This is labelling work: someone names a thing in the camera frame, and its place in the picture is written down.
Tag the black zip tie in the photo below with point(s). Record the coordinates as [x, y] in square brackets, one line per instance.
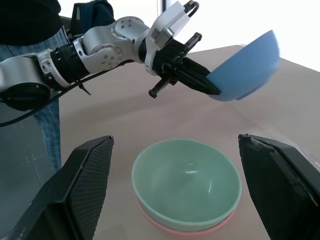
[84, 88]

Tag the green bowl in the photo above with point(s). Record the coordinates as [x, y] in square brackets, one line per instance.
[185, 180]

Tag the person in black top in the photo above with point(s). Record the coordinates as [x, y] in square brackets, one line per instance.
[25, 20]

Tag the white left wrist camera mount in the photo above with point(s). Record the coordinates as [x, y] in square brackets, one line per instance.
[165, 22]

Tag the blue bowl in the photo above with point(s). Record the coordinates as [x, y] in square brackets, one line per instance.
[246, 67]

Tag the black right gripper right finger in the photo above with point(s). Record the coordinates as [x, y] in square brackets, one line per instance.
[277, 190]

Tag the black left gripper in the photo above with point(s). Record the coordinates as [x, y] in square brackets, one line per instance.
[170, 55]

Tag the dark blue backpack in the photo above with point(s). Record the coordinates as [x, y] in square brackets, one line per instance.
[100, 12]

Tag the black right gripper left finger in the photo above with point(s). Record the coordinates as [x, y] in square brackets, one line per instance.
[75, 190]

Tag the pink bowl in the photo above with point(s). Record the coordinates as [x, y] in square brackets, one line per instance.
[190, 233]

